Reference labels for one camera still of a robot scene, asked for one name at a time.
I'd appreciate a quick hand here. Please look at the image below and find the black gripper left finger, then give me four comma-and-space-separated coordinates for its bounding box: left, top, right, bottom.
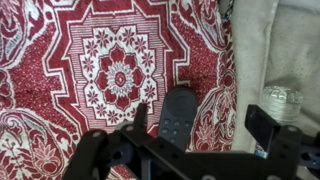
118, 103, 155, 157

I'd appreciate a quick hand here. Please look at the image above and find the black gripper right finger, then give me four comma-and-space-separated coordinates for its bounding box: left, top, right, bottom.
245, 104, 302, 160

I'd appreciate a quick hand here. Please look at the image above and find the black remote controller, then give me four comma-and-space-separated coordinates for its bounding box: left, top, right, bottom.
158, 87, 197, 151

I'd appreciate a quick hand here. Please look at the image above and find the clear plastic bottle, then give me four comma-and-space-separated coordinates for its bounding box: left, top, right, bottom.
259, 86, 303, 125

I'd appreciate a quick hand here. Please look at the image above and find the red patterned cushion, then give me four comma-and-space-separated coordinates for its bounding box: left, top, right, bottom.
0, 0, 237, 180

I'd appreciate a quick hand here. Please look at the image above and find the beige sofa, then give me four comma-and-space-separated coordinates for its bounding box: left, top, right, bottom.
220, 0, 320, 152

